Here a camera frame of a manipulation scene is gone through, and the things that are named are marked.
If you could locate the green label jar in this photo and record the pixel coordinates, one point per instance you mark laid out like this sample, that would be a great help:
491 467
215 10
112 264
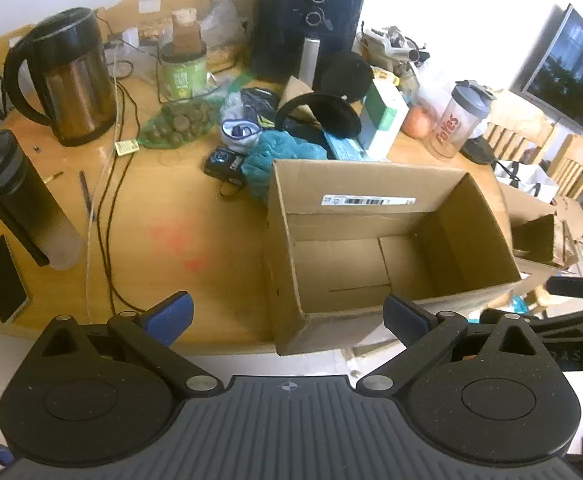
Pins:
184 80

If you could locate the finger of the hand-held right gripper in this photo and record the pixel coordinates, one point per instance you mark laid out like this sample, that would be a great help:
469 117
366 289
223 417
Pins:
571 326
581 287

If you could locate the white tote bag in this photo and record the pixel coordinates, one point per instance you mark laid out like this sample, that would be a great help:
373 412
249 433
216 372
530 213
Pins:
526 180

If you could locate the brown spice bottle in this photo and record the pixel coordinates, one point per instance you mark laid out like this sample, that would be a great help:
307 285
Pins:
186 35

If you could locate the small cardboard box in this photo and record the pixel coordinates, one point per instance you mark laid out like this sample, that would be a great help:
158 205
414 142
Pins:
531 215

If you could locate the brown paper cone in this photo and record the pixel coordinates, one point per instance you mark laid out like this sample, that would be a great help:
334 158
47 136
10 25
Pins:
296 91

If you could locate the dark pen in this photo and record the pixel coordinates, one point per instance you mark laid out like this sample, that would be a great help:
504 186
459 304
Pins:
87 195

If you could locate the black steel electric kettle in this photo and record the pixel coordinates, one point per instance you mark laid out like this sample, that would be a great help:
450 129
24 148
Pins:
73 90

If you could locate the orange apple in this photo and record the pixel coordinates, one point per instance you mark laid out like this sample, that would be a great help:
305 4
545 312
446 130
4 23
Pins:
417 122

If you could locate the large cardboard box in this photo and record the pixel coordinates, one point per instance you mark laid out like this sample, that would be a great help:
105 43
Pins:
341 260

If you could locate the white and blue cloth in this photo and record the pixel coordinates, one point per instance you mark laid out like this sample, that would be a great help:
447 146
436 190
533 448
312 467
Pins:
239 132

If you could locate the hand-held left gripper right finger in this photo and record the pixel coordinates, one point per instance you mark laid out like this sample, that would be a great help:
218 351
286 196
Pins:
405 317

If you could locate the black earmuffs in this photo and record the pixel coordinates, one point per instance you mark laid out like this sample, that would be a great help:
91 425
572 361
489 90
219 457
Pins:
339 112

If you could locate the blue shoe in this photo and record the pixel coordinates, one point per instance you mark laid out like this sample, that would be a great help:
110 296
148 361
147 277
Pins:
0 454

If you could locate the white and green carton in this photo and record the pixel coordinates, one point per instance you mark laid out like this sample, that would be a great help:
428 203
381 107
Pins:
384 120

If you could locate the small black box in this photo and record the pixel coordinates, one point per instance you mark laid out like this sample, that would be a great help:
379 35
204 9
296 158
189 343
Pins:
224 162

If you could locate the small yellow stick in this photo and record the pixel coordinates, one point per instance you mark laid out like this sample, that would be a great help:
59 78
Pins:
54 177

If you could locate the black cycling glove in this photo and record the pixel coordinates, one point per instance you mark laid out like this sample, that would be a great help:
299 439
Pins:
259 107

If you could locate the white power adapter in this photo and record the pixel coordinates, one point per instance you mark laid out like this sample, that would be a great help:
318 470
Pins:
130 37

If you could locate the black water bottle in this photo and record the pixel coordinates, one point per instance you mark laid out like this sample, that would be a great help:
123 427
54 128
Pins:
18 190

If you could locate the clear shaker bottle grey lid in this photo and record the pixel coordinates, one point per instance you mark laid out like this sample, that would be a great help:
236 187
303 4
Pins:
456 125

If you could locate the clear crumpled plastic bag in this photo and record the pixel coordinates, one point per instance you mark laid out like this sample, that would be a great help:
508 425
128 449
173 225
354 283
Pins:
221 22

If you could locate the white plastic bag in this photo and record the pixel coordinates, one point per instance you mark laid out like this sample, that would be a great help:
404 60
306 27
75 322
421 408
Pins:
431 95

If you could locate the black round lid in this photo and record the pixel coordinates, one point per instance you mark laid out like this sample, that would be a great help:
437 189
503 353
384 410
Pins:
479 151

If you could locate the wall television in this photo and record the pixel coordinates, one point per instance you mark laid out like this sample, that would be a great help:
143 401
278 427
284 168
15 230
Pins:
566 75

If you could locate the black smartphone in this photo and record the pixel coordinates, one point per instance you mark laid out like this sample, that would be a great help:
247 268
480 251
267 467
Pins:
3 280

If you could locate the teal towel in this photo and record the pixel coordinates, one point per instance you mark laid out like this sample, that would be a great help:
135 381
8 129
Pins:
276 152

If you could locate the green net bag of cakes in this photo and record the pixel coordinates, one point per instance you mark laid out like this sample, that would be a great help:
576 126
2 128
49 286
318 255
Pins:
181 122

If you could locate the blue patterned snack packet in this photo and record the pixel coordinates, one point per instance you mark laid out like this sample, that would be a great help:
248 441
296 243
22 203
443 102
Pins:
344 146

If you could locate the small paper tag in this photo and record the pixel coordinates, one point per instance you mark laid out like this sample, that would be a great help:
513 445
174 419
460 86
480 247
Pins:
126 147

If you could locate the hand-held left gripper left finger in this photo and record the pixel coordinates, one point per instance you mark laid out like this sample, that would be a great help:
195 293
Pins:
171 317

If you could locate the dark blue air fryer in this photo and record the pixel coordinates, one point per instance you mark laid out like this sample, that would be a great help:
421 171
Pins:
296 20

